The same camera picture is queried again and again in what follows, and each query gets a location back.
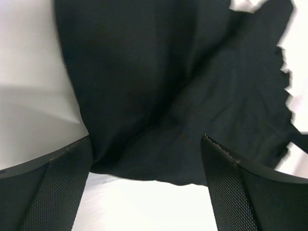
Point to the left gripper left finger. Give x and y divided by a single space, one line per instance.
44 194

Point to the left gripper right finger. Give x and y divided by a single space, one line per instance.
247 196

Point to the black pleated skirt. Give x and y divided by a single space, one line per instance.
151 77

